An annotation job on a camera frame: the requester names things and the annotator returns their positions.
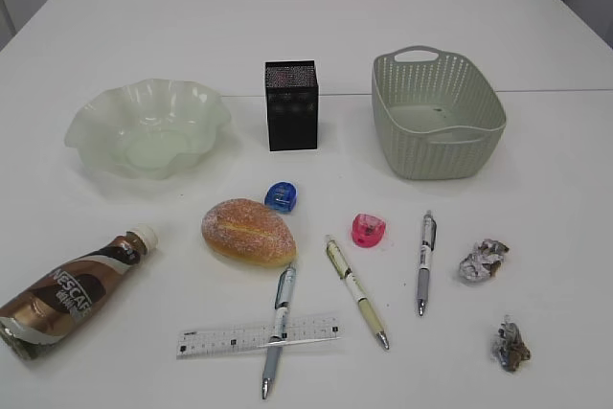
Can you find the black mesh pen holder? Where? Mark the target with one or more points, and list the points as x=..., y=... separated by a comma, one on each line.
x=292, y=96

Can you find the clear plastic ruler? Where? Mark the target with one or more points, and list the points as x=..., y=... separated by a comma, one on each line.
x=256, y=337

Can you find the dark paper ball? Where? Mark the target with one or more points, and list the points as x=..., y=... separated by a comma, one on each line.
x=508, y=346

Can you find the pale green plastic basket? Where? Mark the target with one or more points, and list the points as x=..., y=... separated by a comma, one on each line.
x=436, y=115

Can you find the blue pencil sharpener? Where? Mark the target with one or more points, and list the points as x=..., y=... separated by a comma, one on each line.
x=281, y=197

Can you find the white paper ball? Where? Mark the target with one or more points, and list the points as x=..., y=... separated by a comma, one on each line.
x=482, y=263

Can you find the blue grip ballpoint pen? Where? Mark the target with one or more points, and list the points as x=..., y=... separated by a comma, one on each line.
x=273, y=354

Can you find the cream grip ballpoint pen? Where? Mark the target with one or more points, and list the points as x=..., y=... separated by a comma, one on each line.
x=345, y=273

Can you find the pale green wavy glass plate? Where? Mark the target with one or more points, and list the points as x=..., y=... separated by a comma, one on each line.
x=151, y=129

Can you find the pink pencil sharpener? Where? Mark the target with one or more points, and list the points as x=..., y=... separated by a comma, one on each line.
x=367, y=230

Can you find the brown Nescafe coffee bottle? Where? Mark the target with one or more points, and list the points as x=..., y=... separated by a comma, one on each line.
x=36, y=320

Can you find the sugared bread roll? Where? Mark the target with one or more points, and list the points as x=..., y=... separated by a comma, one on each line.
x=247, y=231

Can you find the grey grip ballpoint pen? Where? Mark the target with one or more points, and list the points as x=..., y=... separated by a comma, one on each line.
x=428, y=239

